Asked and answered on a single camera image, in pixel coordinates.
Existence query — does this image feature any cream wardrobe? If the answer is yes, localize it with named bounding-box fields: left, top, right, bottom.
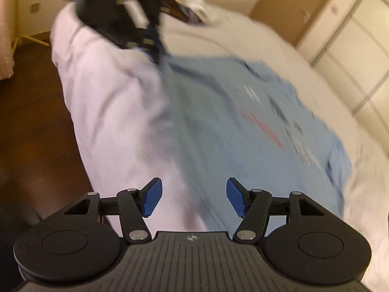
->
left=297, top=0, right=388, bottom=150

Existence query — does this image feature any grey striped garment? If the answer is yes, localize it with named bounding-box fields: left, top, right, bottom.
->
left=162, top=0, right=220, bottom=27

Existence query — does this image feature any white bed sheet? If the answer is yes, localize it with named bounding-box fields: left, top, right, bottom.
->
left=51, top=4, right=388, bottom=291

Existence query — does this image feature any brown wooden door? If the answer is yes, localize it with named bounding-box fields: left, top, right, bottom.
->
left=250, top=0, right=328, bottom=46

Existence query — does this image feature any light blue t-shirt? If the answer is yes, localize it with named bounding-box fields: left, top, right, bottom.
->
left=160, top=56, right=351, bottom=233

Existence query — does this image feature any low wall socket plate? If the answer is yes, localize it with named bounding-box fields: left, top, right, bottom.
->
left=30, top=3, right=40, bottom=14

